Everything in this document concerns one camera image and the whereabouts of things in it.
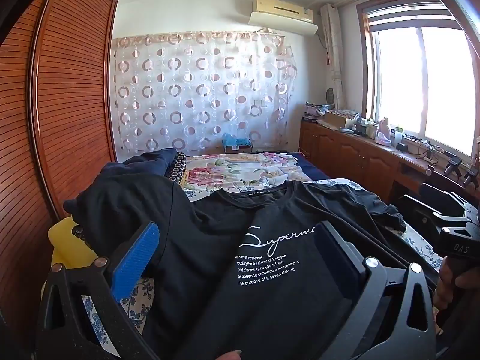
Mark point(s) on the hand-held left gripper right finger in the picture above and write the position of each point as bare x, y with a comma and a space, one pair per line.
345, 255

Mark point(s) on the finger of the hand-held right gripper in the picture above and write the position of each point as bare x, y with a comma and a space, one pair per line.
446, 197
422, 213

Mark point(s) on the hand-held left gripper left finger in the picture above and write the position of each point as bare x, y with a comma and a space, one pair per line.
135, 258

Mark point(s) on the black printed t-shirt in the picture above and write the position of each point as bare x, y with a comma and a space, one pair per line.
232, 270

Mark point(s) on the person's right hand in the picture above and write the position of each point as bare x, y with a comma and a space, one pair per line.
450, 281

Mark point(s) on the person's left hand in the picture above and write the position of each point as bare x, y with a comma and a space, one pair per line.
227, 355

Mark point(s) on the black desk stand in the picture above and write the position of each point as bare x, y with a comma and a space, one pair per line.
453, 165
472, 178

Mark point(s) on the white blue floral sheet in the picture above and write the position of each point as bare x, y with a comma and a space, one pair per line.
138, 300

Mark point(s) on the small black box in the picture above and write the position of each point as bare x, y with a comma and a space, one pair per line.
401, 146

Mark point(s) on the yellow cushion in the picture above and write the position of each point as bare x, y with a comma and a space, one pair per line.
63, 240

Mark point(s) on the white bottle green cap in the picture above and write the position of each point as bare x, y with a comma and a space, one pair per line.
397, 137

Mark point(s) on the navy blanket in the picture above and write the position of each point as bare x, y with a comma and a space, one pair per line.
311, 165

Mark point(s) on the navy folded garment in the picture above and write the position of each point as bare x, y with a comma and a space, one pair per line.
150, 161

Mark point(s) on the wooden side cabinet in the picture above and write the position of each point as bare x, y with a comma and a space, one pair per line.
337, 150

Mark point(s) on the wooden framed window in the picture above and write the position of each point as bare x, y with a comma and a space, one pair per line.
431, 82

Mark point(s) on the open cardboard box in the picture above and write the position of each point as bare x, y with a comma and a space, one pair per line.
339, 120

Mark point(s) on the pink floral blanket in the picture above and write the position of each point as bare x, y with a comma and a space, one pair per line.
232, 172

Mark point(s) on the stack of magazines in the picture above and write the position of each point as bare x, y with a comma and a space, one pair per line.
315, 110

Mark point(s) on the dark oval hand fan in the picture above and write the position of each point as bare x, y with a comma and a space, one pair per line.
330, 95

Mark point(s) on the blue cloth bundle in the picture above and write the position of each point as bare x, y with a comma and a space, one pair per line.
234, 140

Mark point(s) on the sheer circle-pattern curtain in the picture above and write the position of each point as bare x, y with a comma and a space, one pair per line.
195, 93

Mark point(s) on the white patterned window curtain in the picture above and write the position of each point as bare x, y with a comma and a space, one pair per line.
333, 56

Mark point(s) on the wooden louvered wardrobe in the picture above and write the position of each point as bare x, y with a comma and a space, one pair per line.
67, 82

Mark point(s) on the white air deflector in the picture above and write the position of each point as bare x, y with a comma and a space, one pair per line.
285, 24

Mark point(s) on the wall air conditioner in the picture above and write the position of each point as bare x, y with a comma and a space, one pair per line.
283, 7

